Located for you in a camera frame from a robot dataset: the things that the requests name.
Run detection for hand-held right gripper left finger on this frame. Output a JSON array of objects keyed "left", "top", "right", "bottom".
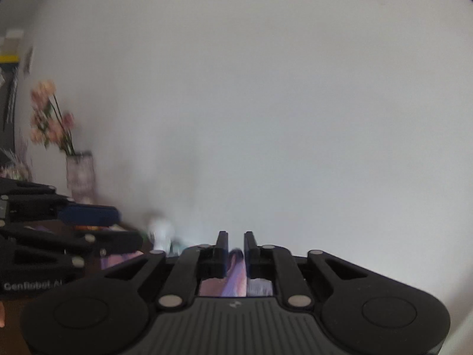
[{"left": 105, "top": 231, "right": 229, "bottom": 309}]

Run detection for pale cardboard box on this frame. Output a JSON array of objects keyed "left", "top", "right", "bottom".
[{"left": 0, "top": 29, "right": 25, "bottom": 55}]

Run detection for white security camera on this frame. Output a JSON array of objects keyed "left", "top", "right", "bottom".
[{"left": 148, "top": 219, "right": 176, "bottom": 254}]

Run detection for pink artificial flowers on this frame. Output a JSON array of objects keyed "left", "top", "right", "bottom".
[{"left": 29, "top": 79, "right": 76, "bottom": 156}]

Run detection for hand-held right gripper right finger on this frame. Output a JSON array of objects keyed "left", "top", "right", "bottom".
[{"left": 244, "top": 231, "right": 368, "bottom": 309}]

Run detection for pink purple-trimmed mesh garment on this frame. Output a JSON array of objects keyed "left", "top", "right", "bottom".
[{"left": 101, "top": 248, "right": 276, "bottom": 298}]

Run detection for dark grey cabinet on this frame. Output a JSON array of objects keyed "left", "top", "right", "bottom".
[{"left": 0, "top": 63, "right": 20, "bottom": 163}]

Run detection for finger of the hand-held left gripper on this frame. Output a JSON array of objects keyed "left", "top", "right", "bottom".
[
  {"left": 0, "top": 225, "right": 144, "bottom": 267},
  {"left": 0, "top": 177, "right": 122, "bottom": 228}
]

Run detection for patterned glass flower vase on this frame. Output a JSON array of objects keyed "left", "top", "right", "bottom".
[{"left": 66, "top": 151, "right": 95, "bottom": 204}]

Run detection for paper note on wall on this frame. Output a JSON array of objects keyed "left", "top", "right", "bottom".
[{"left": 23, "top": 45, "right": 35, "bottom": 75}]

